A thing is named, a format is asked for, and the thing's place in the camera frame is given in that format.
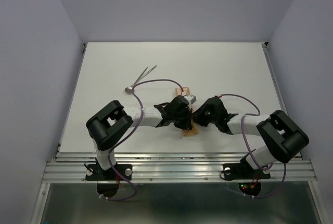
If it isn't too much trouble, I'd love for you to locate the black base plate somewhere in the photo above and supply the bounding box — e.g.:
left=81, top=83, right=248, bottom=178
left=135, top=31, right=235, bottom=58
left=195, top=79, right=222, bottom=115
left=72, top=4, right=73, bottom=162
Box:
left=84, top=163, right=133, bottom=181
left=220, top=163, right=271, bottom=181

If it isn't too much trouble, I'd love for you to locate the aluminium frame rail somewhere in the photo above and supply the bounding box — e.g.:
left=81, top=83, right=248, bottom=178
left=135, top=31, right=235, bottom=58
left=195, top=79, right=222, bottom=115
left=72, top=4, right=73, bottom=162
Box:
left=42, top=153, right=317, bottom=184

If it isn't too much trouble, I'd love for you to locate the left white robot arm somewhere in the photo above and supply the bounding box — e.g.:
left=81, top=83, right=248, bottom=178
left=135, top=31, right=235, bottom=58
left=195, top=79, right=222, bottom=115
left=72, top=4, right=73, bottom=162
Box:
left=86, top=94, right=196, bottom=179

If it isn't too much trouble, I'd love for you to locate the silver metal spoon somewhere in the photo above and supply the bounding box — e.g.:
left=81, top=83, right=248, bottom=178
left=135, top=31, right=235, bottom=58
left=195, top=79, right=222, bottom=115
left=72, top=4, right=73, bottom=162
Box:
left=124, top=65, right=157, bottom=94

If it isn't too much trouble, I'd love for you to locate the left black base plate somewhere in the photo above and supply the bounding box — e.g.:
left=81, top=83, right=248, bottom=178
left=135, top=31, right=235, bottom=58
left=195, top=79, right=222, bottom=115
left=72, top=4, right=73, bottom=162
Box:
left=84, top=163, right=133, bottom=181

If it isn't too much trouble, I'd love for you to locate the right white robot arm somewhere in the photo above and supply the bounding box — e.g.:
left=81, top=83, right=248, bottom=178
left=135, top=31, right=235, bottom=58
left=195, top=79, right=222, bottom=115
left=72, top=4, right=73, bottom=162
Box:
left=193, top=96, right=309, bottom=177

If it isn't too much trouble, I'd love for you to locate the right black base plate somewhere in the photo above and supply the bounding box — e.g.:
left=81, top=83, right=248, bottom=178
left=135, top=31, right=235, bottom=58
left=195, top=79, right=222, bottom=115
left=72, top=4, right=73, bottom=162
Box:
left=220, top=163, right=271, bottom=181

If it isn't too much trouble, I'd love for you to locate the orange cloth napkin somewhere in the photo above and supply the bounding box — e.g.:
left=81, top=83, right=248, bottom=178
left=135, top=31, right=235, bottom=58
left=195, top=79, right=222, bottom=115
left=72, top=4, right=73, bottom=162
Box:
left=174, top=85, right=200, bottom=138

